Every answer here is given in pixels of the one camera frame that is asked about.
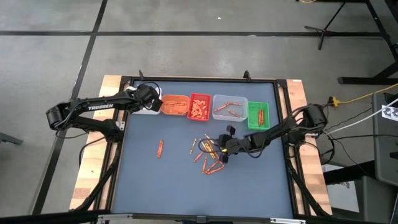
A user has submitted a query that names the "yellow extension cable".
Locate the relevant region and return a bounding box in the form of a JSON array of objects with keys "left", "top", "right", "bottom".
[{"left": 337, "top": 82, "right": 398, "bottom": 105}]

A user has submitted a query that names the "red plastic basket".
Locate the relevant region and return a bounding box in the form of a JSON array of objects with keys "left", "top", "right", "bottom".
[{"left": 187, "top": 92, "right": 213, "bottom": 123}]

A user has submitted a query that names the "green plastic basket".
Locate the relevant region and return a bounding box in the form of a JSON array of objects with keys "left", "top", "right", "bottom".
[{"left": 247, "top": 101, "right": 271, "bottom": 131}]

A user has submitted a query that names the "clear plastic bin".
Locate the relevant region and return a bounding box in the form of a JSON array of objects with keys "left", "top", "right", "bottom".
[{"left": 211, "top": 94, "right": 249, "bottom": 123}]

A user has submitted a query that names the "white cable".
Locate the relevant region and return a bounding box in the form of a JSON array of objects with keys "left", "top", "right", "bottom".
[{"left": 323, "top": 98, "right": 398, "bottom": 136}]

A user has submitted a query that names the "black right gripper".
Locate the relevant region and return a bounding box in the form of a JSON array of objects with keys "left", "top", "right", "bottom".
[{"left": 217, "top": 124, "right": 253, "bottom": 165}]

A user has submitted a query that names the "black table frame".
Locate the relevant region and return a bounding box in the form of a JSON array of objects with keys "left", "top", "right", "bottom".
[{"left": 70, "top": 74, "right": 333, "bottom": 224}]

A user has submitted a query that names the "wooden table side board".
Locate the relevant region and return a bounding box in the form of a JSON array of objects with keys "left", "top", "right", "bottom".
[
  {"left": 68, "top": 74, "right": 125, "bottom": 211},
  {"left": 278, "top": 78, "right": 333, "bottom": 216}
]

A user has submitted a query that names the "black floor cable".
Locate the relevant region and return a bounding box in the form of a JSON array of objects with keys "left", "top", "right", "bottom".
[{"left": 326, "top": 133, "right": 398, "bottom": 141}]

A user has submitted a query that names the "orange plastic bin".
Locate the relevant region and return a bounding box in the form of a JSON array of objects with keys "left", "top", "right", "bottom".
[{"left": 160, "top": 94, "right": 191, "bottom": 116}]

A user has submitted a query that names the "printed marker tag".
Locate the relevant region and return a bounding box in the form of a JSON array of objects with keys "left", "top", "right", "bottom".
[{"left": 381, "top": 105, "right": 398, "bottom": 123}]

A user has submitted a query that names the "white plastic bin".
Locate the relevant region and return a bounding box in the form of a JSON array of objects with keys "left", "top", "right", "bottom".
[{"left": 129, "top": 86, "right": 163, "bottom": 116}]

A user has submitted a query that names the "black stand base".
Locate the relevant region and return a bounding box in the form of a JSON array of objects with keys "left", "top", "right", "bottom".
[{"left": 338, "top": 60, "right": 398, "bottom": 86}]

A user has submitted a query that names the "grey equipment case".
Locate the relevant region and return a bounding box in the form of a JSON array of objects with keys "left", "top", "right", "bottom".
[{"left": 371, "top": 92, "right": 398, "bottom": 187}]

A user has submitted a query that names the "white box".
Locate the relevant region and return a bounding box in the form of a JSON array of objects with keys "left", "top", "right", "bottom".
[{"left": 322, "top": 164, "right": 361, "bottom": 213}]

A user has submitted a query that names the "grey box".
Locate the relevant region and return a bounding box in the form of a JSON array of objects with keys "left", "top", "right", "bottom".
[{"left": 354, "top": 175, "right": 398, "bottom": 224}]

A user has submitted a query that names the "black tripod stand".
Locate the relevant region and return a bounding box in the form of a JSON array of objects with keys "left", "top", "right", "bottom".
[{"left": 303, "top": 0, "right": 398, "bottom": 51}]

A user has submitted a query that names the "grey furniture foot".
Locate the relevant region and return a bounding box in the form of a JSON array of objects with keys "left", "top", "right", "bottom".
[{"left": 0, "top": 131, "right": 24, "bottom": 146}]

